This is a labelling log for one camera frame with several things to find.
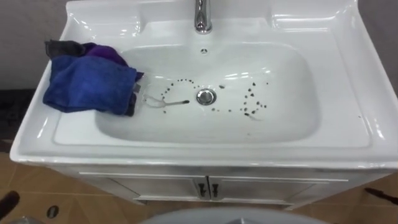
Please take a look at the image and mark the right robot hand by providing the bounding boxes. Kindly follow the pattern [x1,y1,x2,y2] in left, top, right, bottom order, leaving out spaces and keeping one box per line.
[363,187,398,207]

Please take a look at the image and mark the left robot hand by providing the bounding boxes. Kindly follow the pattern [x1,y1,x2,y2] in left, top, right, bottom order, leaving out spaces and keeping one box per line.
[0,190,21,222]

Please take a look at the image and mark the round floor drain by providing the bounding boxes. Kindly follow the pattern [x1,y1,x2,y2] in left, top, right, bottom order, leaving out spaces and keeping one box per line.
[45,205,60,219]

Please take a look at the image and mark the blue microfibre cloth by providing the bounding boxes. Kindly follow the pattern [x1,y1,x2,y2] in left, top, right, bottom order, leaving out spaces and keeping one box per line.
[42,55,139,116]

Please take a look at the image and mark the robot body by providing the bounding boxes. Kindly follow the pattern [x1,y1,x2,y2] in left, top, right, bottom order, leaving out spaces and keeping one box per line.
[136,207,331,224]

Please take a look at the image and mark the dark grey cloth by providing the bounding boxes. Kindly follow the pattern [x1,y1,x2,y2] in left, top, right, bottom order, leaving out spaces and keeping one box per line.
[44,39,87,60]

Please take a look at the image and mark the purple cloth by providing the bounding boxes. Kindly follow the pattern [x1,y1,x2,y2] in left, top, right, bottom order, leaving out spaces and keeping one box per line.
[81,42,145,82]

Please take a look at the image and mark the white washbasin vanity cabinet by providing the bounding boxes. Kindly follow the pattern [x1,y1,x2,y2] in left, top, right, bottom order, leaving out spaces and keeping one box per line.
[9,0,398,212]

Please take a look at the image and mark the chrome sink drain plug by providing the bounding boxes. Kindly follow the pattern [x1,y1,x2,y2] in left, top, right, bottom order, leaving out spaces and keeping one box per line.
[195,88,218,106]

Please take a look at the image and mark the chrome faucet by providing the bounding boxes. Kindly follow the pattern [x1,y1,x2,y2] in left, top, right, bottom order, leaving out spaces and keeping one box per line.
[194,0,213,35]

